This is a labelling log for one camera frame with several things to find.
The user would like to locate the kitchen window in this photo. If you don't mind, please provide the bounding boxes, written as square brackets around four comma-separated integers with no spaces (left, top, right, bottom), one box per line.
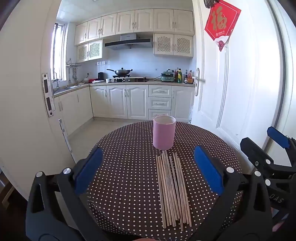
[53,23,67,81]

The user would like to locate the steel sink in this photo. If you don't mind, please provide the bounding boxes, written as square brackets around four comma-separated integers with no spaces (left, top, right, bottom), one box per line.
[57,85,81,92]

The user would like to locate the metal strike plate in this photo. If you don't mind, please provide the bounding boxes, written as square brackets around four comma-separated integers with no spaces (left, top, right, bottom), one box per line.
[42,73,56,118]

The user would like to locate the grey range hood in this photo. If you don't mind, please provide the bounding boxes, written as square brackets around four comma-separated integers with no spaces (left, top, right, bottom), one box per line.
[105,33,153,50]

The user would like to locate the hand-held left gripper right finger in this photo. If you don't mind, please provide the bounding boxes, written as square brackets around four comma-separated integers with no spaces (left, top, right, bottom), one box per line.
[192,146,275,241]

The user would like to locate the wall utensil rack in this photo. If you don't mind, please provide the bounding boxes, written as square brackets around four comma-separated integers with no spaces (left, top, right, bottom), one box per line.
[65,58,82,84]

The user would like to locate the brown polka dot tablecloth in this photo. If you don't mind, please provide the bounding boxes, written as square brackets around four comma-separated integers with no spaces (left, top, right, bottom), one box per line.
[86,121,243,241]

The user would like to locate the gas stove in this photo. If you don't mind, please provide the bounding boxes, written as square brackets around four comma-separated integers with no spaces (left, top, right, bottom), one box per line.
[109,76,148,82]

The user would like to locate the row of wooden chopsticks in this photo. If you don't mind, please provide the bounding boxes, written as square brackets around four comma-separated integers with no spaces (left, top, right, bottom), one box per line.
[156,150,192,232]

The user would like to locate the red wall poster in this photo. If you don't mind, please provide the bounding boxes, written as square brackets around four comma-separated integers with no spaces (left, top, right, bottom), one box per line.
[204,0,241,52]

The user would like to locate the narrow white lattice cabinet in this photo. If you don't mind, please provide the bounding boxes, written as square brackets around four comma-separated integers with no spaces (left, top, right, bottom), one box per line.
[77,39,103,63]

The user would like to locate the white door with handle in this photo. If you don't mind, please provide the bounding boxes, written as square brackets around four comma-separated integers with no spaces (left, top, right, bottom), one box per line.
[192,0,289,176]

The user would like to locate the wide white lattice cabinet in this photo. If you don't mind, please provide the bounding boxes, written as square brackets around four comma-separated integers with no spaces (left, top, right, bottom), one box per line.
[154,33,194,57]

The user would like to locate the wok with lid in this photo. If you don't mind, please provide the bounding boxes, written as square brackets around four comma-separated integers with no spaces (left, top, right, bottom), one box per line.
[107,67,133,77]

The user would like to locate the white lower kitchen cabinets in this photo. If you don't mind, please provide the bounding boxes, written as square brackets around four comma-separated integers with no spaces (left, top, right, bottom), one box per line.
[54,84,195,137]

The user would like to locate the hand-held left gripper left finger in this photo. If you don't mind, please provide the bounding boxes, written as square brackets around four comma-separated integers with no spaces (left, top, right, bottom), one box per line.
[25,146,104,241]

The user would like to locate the white door frame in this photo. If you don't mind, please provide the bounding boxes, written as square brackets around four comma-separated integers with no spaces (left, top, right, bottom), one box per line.
[0,0,78,204]

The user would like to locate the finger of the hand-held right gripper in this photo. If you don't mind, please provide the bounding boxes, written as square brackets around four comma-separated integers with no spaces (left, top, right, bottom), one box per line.
[267,126,296,166]
[240,137,296,179]

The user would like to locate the white upper kitchen cabinets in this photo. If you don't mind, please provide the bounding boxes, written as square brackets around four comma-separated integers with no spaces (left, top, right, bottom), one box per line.
[74,9,195,45]

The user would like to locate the white cabinet drawer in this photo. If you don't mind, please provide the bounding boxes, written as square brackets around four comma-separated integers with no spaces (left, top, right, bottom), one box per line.
[149,98,172,110]
[149,110,171,121]
[149,85,173,98]

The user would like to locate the pink cup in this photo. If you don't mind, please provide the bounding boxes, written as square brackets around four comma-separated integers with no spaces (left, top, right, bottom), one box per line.
[153,115,176,150]

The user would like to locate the white kitchen cabinets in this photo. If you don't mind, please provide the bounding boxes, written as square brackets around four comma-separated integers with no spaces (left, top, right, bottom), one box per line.
[54,84,195,137]
[74,9,195,45]

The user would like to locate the cream door handle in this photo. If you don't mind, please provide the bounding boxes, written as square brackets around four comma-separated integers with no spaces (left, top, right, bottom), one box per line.
[194,68,206,96]

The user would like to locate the green electric cooker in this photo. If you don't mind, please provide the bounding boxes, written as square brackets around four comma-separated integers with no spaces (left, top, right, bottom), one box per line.
[161,71,175,82]

